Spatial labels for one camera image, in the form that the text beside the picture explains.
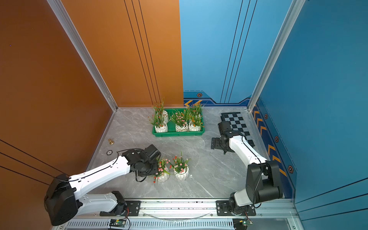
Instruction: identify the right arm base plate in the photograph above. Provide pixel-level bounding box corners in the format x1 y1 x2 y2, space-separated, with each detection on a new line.
216 199 256 217

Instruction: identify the pink flower pot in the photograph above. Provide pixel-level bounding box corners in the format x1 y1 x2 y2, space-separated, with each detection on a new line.
169 152 191 181
153 158 172 184
170 109 190 132

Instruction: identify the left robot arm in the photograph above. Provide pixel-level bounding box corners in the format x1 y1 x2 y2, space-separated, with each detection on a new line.
44 145 162 226

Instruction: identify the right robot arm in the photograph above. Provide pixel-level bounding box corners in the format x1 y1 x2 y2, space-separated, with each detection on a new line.
211 121 283 216

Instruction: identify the aluminium front rail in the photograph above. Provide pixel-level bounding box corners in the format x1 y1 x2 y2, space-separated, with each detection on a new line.
77 198 297 219

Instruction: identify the red flower pot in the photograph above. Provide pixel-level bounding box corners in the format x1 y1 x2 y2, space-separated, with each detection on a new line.
153 99 169 123
149 113 168 133

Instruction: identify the orange flower pot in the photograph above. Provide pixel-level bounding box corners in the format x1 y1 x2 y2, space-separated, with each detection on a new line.
189 115 203 132
189 103 203 117

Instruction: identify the left green circuit board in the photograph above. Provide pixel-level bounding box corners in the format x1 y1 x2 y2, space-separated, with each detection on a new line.
109 218 127 229

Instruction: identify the green plastic storage tray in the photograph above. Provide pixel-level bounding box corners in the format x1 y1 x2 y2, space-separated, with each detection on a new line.
152 108 205 137

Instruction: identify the black white chessboard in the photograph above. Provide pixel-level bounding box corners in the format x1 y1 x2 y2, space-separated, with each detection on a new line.
220 112 255 147

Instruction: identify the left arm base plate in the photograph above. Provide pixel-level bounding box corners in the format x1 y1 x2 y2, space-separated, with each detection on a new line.
100 200 141 217

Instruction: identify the right circuit board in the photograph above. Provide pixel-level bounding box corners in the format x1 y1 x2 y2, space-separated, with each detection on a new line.
232 218 253 230

